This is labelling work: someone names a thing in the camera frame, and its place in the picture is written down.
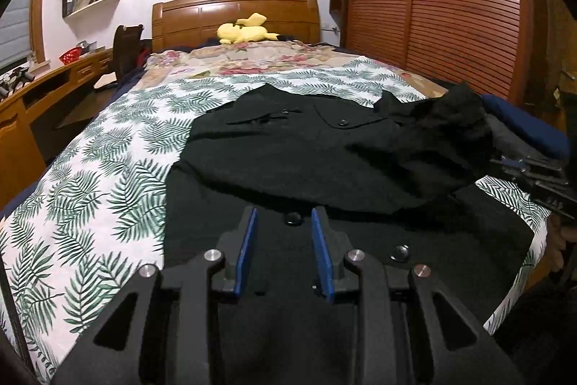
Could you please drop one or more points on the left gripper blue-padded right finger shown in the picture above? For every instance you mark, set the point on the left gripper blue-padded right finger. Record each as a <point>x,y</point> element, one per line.
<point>409,328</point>

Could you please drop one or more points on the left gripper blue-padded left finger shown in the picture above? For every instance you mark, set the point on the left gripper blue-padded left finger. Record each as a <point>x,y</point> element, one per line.
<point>162,327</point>

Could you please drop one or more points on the black double-breasted coat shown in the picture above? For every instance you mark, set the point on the black double-breasted coat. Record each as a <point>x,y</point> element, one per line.
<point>399,178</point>

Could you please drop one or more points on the navy folded garment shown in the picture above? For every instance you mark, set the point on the navy folded garment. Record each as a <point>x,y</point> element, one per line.
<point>536,132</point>

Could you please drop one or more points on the dark grey folded garment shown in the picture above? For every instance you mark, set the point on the dark grey folded garment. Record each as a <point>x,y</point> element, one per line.
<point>511,145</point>

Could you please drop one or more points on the green fern print bedsheet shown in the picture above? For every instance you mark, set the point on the green fern print bedsheet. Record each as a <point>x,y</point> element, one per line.
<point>71,241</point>

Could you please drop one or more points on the louvered wooden wardrobe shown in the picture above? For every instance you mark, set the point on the louvered wooden wardrobe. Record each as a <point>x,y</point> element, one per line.
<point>496,46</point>

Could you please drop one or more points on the long wooden desk cabinet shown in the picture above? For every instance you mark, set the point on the long wooden desk cabinet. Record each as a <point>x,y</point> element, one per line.
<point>42,118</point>

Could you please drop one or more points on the floral quilt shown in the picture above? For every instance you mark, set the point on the floral quilt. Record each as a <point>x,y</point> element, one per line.
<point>262,57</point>

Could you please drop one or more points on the dark wooden chair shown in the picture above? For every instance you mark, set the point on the dark wooden chair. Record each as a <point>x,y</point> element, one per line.
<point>126,49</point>

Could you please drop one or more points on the red basket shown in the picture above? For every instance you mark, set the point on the red basket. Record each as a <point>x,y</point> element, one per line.
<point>71,55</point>

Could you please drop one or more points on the wooden headboard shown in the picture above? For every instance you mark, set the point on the wooden headboard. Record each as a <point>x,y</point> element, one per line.
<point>191,22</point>

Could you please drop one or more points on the yellow plush toy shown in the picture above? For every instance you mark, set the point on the yellow plush toy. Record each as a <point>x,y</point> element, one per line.
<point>245,30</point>

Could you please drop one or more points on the grey window blind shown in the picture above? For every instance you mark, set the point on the grey window blind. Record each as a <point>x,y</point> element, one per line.
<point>15,33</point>

